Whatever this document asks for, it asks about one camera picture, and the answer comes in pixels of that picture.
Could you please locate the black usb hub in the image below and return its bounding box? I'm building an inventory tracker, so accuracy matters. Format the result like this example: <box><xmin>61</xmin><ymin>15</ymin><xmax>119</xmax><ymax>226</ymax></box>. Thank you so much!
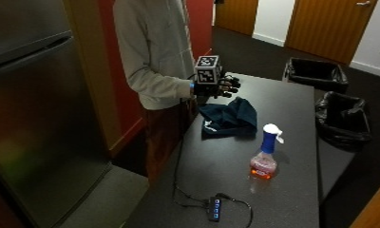
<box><xmin>209</xmin><ymin>196</ymin><xmax>223</xmax><ymax>223</ymax></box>

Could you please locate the spray bottle with orange liquid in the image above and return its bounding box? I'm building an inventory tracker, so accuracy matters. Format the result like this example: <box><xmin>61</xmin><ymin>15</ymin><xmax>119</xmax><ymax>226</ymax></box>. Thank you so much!
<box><xmin>248</xmin><ymin>123</ymin><xmax>286</xmax><ymax>181</ymax></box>

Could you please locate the the person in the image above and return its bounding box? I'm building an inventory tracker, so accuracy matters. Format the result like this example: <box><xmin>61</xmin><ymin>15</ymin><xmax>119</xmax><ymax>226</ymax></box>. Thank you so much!
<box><xmin>113</xmin><ymin>0</ymin><xmax>201</xmax><ymax>186</ymax></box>

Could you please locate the white marker cube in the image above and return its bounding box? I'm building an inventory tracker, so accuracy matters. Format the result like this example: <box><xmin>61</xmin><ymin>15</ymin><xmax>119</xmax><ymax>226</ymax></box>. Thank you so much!
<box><xmin>194</xmin><ymin>55</ymin><xmax>223</xmax><ymax>86</ymax></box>

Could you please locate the wooden door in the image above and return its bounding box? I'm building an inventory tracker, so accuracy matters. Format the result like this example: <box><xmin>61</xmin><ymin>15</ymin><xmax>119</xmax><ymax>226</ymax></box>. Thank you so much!
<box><xmin>215</xmin><ymin>0</ymin><xmax>260</xmax><ymax>37</ymax></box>
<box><xmin>284</xmin><ymin>0</ymin><xmax>380</xmax><ymax>66</ymax></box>

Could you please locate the black lined waste bin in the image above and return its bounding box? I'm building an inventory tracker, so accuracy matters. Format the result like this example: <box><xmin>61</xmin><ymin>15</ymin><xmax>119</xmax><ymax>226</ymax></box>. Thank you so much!
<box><xmin>282</xmin><ymin>56</ymin><xmax>351</xmax><ymax>95</ymax></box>
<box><xmin>315</xmin><ymin>90</ymin><xmax>374</xmax><ymax>150</ymax></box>

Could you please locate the dark blue cloth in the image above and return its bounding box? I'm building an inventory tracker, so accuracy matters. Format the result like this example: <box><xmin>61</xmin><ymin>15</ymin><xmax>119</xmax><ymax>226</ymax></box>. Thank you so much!
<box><xmin>198</xmin><ymin>96</ymin><xmax>259</xmax><ymax>141</ymax></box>

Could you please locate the stainless steel refrigerator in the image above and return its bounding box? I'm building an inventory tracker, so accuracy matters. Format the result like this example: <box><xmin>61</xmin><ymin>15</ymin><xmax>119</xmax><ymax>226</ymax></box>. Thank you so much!
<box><xmin>0</xmin><ymin>0</ymin><xmax>114</xmax><ymax>228</ymax></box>

